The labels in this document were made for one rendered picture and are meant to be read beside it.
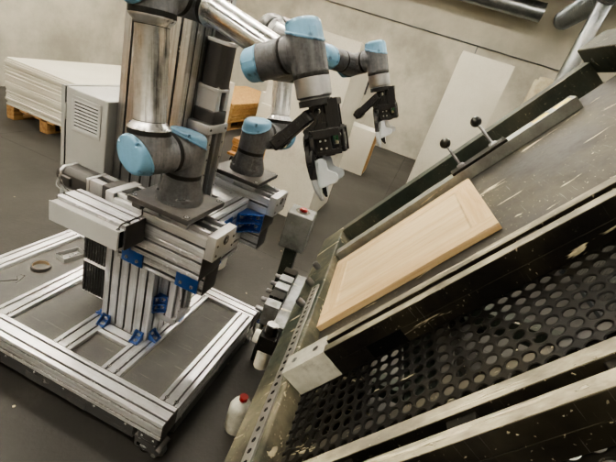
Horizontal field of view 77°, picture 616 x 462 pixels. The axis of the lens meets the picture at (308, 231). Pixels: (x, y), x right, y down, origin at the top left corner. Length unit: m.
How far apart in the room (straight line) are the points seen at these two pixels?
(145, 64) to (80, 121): 0.60
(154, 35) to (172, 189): 0.43
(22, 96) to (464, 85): 4.80
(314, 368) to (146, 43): 0.88
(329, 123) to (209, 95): 0.72
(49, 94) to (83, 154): 3.22
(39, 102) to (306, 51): 4.36
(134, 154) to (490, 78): 4.40
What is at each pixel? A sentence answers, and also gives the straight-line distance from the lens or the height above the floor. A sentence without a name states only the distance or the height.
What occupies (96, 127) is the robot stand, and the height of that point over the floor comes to 1.13.
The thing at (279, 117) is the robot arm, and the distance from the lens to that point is 1.75.
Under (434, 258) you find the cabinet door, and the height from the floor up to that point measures 1.22.
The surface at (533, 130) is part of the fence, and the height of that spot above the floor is 1.57.
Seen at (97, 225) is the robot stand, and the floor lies 0.94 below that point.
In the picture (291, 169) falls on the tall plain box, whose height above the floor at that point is 0.50.
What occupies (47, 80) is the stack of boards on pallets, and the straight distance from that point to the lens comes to 4.87.
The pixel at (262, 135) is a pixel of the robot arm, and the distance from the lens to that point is 1.66.
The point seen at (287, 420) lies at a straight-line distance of 0.92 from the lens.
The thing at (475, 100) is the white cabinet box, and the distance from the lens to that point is 5.05.
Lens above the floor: 1.59
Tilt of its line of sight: 25 degrees down
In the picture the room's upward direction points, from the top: 18 degrees clockwise
